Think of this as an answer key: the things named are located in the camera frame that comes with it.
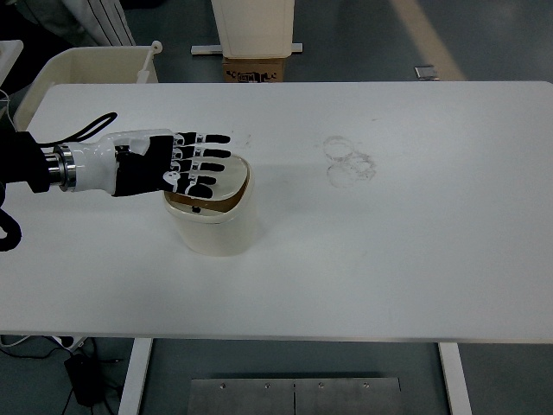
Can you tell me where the black power adapter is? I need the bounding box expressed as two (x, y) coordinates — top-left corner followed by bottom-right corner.
(64, 353), (105, 407)

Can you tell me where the white cloth with dark stripes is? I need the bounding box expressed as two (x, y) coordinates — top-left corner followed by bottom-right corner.
(79, 0), (137, 48)

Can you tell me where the silver metal floor bar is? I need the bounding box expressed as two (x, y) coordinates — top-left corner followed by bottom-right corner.
(191, 41), (305, 56)

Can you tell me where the white power strip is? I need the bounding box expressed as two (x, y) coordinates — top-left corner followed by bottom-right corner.
(54, 335), (86, 350)

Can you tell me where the white plastic handle rod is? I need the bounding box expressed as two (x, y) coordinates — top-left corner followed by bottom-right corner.
(137, 40), (164, 84)

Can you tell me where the black floor cable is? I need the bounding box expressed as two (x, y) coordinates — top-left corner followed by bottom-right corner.
(0, 335), (99, 360)

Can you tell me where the white table leg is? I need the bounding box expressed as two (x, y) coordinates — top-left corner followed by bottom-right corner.
(117, 337), (155, 415)
(437, 342), (474, 415)

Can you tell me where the robot hand, white shell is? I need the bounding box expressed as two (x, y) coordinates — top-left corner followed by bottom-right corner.
(73, 128), (232, 201)

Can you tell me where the small grey floor object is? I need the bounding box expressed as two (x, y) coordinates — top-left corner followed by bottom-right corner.
(414, 64), (441, 81)

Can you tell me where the brown cardboard box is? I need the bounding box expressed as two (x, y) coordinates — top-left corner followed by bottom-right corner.
(222, 55), (286, 83)

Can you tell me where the white side table corner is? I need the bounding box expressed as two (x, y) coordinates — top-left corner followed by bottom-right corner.
(0, 40), (25, 83)

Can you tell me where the thin white hanging cable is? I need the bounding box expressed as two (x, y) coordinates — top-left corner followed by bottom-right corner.
(0, 89), (18, 131)

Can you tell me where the grey metal plate with screws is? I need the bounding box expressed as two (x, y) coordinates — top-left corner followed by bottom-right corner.
(189, 377), (405, 415)

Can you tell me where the cream plastic crate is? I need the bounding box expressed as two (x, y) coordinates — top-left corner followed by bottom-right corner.
(12, 46), (160, 131)

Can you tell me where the small cream trash bin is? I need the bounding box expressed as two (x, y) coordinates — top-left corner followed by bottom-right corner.
(162, 155), (259, 259)

